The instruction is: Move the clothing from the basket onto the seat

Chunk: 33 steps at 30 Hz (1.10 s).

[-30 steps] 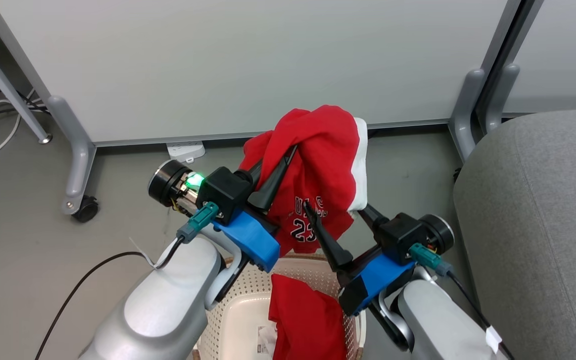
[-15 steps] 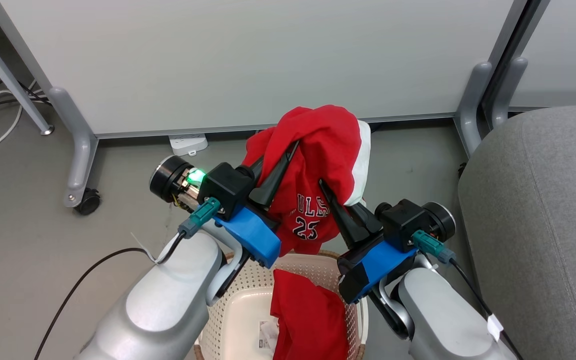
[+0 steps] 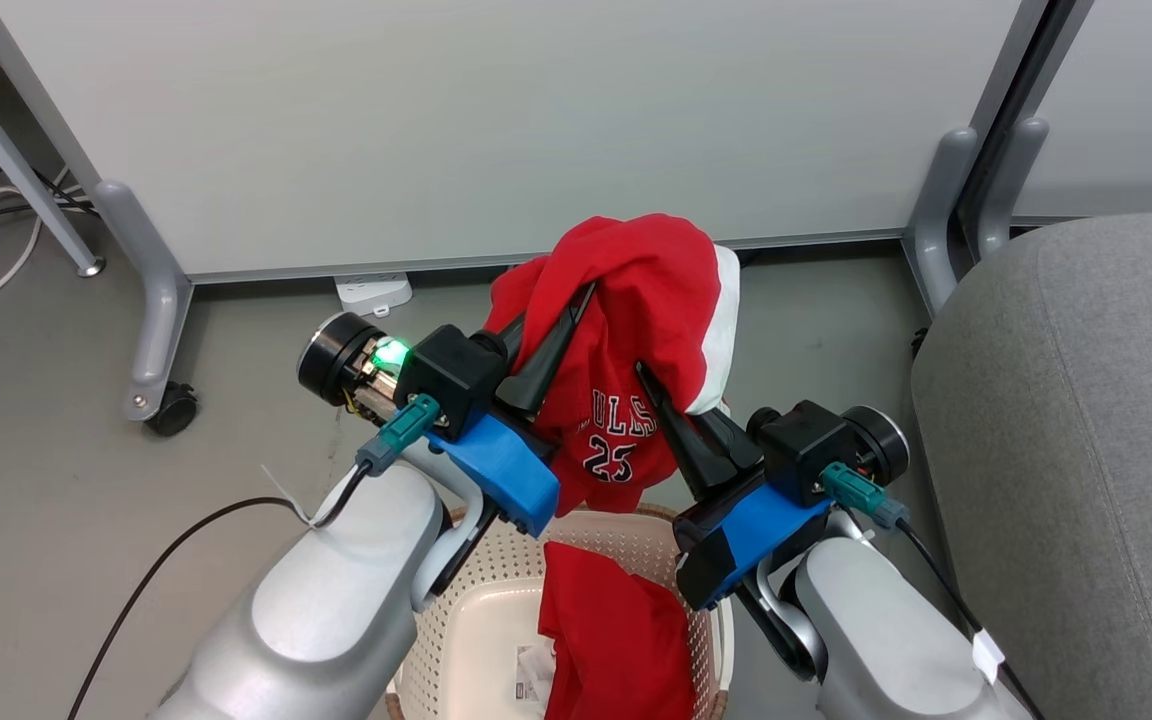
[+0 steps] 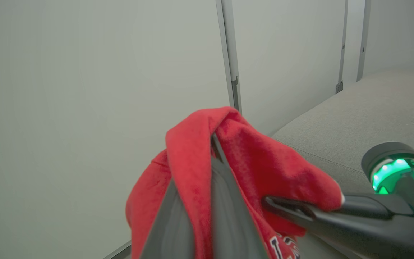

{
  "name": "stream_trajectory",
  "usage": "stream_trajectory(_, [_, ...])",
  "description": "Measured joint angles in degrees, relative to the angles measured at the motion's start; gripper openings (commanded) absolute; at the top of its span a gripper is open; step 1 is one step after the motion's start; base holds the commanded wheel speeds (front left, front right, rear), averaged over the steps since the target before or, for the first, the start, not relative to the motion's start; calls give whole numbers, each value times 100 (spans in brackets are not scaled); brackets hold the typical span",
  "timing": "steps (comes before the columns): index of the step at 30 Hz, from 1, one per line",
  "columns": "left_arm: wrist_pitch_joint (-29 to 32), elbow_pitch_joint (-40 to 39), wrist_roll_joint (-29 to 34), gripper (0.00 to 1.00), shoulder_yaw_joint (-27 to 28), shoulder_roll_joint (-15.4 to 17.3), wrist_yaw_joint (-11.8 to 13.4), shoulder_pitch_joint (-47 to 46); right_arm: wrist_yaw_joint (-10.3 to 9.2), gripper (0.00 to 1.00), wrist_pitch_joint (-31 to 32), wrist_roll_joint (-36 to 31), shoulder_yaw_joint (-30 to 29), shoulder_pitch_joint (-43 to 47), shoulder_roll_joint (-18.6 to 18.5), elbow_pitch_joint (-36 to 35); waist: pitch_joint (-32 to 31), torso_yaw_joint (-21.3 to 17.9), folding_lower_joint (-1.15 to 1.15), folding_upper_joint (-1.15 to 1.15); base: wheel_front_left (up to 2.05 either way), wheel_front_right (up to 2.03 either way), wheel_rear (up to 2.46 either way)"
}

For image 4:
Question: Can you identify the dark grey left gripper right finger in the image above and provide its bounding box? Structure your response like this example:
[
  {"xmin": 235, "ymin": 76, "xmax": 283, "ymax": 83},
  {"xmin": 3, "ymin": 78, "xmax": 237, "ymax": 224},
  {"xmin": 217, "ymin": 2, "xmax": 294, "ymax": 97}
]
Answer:
[{"xmin": 210, "ymin": 133, "xmax": 270, "ymax": 259}]

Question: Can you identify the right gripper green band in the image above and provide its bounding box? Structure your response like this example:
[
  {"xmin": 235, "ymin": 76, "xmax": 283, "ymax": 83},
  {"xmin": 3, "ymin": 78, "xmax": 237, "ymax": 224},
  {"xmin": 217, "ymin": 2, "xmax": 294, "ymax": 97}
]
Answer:
[{"xmin": 262, "ymin": 142, "xmax": 414, "ymax": 259}]

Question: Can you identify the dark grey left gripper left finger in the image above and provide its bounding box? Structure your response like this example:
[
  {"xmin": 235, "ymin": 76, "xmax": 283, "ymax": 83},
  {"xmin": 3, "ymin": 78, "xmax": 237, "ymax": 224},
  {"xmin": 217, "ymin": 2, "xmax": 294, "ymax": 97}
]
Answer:
[{"xmin": 141, "ymin": 180, "xmax": 196, "ymax": 259}]

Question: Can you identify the red sweatshirt with white print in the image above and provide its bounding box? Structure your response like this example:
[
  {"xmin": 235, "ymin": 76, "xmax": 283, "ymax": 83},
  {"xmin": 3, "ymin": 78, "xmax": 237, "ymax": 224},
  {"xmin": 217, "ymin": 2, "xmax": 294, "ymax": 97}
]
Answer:
[{"xmin": 125, "ymin": 106, "xmax": 345, "ymax": 259}]

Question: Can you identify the grey baseboard strip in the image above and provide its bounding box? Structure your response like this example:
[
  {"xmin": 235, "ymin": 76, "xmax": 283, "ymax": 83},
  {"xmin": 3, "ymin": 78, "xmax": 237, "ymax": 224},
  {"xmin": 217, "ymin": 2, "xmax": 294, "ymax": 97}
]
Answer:
[{"xmin": 103, "ymin": 241, "xmax": 132, "ymax": 259}]

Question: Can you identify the grey fabric sofa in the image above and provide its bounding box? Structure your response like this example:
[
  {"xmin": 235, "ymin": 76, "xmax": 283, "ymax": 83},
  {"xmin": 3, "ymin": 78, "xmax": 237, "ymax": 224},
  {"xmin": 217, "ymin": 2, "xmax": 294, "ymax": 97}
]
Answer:
[{"xmin": 272, "ymin": 69, "xmax": 414, "ymax": 259}]

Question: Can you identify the wide grey wall post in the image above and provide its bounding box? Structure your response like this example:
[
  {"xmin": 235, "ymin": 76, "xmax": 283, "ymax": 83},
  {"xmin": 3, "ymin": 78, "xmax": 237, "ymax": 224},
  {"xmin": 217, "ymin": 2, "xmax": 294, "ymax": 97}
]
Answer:
[{"xmin": 216, "ymin": 0, "xmax": 243, "ymax": 114}]

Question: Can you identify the thin grey wall post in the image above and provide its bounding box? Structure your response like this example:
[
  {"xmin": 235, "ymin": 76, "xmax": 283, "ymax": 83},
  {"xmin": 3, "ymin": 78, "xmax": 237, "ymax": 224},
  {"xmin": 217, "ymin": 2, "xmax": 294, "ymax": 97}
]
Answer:
[{"xmin": 335, "ymin": 0, "xmax": 349, "ymax": 94}]

